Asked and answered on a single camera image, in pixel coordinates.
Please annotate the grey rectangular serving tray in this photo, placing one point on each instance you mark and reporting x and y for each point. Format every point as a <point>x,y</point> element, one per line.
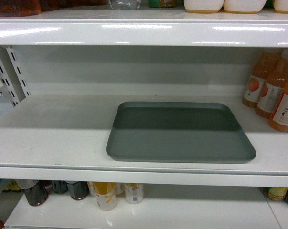
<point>178,132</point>

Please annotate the white labelled bottle lower shelf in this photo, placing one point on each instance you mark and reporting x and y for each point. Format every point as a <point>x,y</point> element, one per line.
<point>134,192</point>

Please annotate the yellow juice bottle lower shelf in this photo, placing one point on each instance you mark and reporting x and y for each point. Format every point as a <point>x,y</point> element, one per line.
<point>105,195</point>

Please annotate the orange juice bottle back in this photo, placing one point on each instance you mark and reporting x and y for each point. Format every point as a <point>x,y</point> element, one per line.
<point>266,64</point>

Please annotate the orange juice bottle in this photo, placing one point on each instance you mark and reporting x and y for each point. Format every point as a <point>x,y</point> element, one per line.
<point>266,64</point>
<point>273,87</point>
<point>279,117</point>

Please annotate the dark drink bottle lower shelf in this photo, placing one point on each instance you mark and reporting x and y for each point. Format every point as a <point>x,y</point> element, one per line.
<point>34,191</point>

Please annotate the orange juice bottle front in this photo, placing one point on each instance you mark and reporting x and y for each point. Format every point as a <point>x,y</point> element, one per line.
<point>279,117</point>

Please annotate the white tub upper shelf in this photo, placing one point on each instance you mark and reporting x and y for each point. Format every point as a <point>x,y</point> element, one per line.
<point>244,6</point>

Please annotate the orange juice bottle middle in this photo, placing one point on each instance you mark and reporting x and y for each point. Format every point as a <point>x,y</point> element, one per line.
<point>273,87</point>

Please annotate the white slotted shelf bracket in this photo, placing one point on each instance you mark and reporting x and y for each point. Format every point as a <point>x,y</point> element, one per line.
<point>14,85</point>

